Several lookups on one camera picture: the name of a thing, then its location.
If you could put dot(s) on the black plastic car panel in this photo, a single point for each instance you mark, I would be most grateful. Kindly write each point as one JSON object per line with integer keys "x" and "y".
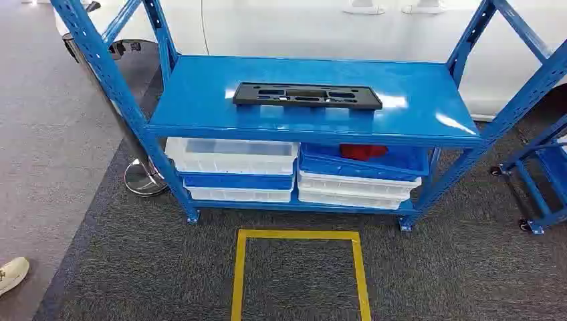
{"x": 248, "y": 99}

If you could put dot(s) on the blue plastic bin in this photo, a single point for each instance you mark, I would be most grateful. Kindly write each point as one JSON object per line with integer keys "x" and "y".
{"x": 239, "y": 181}
{"x": 336, "y": 169}

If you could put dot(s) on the clear white plastic bin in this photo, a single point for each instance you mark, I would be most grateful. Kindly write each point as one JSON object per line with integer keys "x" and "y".
{"x": 239, "y": 195}
{"x": 354, "y": 184}
{"x": 230, "y": 161}
{"x": 345, "y": 199}

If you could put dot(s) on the red cloth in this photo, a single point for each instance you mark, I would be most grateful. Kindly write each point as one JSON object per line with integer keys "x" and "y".
{"x": 361, "y": 151}

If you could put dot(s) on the blue metal shelf rack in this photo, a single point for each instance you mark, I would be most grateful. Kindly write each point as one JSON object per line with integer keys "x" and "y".
{"x": 199, "y": 97}

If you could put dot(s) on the white car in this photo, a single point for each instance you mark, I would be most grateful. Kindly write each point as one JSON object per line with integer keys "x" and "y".
{"x": 288, "y": 26}

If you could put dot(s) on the chrome pole stand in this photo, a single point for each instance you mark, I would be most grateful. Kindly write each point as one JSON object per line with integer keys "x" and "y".
{"x": 141, "y": 179}

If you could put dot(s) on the black caster wheel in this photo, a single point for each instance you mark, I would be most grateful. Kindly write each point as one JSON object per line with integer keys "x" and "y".
{"x": 525, "y": 225}
{"x": 495, "y": 171}

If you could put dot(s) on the blue metal cart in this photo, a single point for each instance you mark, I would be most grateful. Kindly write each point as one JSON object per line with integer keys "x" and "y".
{"x": 556, "y": 170}

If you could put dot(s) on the person's shoe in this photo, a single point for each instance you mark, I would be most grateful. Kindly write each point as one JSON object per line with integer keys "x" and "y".
{"x": 12, "y": 272}

